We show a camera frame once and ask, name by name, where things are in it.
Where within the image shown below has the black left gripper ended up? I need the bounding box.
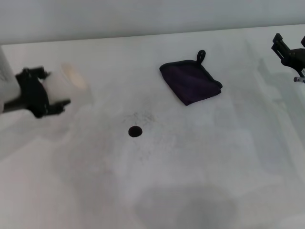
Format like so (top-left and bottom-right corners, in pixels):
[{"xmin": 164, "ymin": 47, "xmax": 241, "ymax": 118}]
[{"xmin": 3, "ymin": 66, "xmax": 71, "ymax": 119}]

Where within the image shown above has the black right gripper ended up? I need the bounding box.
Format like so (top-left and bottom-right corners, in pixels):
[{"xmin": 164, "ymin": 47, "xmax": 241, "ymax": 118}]
[{"xmin": 271, "ymin": 33, "xmax": 305, "ymax": 74}]

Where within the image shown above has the white paper cup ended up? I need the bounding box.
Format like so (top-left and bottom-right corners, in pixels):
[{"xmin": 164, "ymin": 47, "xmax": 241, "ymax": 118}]
[{"xmin": 39, "ymin": 62, "xmax": 92, "ymax": 107}]

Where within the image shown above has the purple rag with black trim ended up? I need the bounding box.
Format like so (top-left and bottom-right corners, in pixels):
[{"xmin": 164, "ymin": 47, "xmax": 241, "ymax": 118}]
[{"xmin": 159, "ymin": 50, "xmax": 224, "ymax": 106}]

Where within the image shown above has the black water stain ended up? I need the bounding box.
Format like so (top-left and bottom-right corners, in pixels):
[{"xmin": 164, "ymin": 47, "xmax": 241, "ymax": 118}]
[{"xmin": 128, "ymin": 125, "xmax": 143, "ymax": 138}]

